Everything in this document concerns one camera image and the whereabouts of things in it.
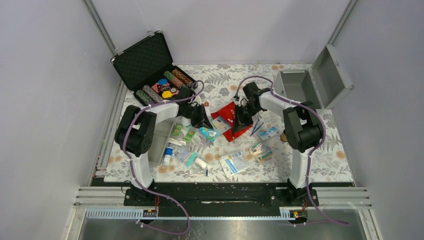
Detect brown orange-capped bottle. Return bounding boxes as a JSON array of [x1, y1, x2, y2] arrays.
[[280, 132, 288, 143]]

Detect purple cable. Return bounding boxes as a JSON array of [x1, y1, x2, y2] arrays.
[[234, 75, 350, 227], [121, 79, 206, 236]]

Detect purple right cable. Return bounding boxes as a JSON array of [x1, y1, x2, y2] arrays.
[[234, 75, 350, 227]]

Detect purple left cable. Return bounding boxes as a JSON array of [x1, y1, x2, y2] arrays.
[[121, 79, 206, 236]]

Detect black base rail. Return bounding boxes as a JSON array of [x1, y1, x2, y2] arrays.
[[123, 182, 319, 218]]

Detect grey metal box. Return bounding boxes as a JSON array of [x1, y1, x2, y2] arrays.
[[274, 44, 355, 110]]

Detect bandage roll packet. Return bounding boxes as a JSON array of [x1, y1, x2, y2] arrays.
[[248, 141, 273, 163]]

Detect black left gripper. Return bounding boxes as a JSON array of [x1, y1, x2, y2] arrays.
[[181, 103, 213, 131]]

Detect blue cotton swab packet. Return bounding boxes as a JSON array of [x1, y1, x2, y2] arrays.
[[199, 116, 232, 143]]

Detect grey plastic tray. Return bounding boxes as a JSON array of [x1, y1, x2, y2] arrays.
[[148, 119, 175, 167]]

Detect white bandage roll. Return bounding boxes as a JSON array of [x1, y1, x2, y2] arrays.
[[194, 156, 208, 170]]

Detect teal strip packet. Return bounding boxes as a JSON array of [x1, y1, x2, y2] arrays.
[[185, 151, 198, 168]]

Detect red first aid pouch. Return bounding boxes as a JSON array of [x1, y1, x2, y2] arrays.
[[211, 102, 253, 142]]

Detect green sachet lower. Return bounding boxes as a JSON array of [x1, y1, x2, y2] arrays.
[[183, 129, 196, 144]]

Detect clear syringe packet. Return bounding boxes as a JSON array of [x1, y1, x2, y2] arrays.
[[189, 167, 209, 177]]

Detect white pill bottle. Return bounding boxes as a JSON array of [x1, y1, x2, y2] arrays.
[[181, 117, 192, 131]]

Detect floral table mat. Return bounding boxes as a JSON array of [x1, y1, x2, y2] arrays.
[[104, 63, 355, 184]]

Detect white blue-label bottle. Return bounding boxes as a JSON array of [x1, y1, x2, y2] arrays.
[[162, 146, 173, 165]]

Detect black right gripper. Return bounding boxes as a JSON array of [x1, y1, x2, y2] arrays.
[[233, 103, 262, 134]]

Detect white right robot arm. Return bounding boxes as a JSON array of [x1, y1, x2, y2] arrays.
[[233, 82, 326, 206]]

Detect blue tweezers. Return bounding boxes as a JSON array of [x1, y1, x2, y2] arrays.
[[250, 119, 264, 137]]

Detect blue white gauze packet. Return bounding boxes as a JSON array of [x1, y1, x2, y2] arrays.
[[219, 151, 250, 177]]

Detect green sachet upper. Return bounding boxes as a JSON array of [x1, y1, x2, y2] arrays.
[[171, 123, 186, 138]]

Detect black poker chip case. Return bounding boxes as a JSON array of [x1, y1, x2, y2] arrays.
[[110, 30, 198, 106]]

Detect green sachet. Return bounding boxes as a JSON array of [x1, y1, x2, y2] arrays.
[[171, 123, 186, 138], [183, 129, 196, 144]]

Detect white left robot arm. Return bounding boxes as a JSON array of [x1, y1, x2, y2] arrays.
[[114, 86, 213, 206]]

